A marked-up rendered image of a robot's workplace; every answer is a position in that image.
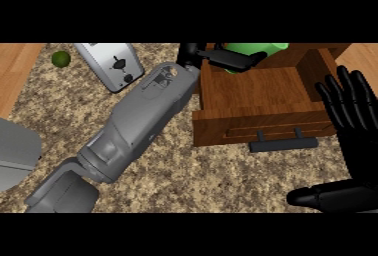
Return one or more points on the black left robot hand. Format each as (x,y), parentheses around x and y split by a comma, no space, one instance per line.
(229,59)

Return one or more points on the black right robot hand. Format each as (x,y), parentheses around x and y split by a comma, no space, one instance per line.
(352,133)

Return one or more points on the green cup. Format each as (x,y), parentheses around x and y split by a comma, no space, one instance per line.
(251,50)

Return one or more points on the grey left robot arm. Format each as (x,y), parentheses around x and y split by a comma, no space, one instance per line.
(142,110)

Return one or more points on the wooden drawer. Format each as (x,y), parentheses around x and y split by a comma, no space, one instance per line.
(263,126)
(256,90)

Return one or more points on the wooden drawer front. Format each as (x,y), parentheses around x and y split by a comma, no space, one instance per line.
(263,126)

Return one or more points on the wooden cabinet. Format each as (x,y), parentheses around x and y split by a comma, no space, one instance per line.
(315,63)

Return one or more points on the silver toaster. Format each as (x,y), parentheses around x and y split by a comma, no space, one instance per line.
(111,65)

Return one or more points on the green lime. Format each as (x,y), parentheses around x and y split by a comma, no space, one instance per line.
(61,59)

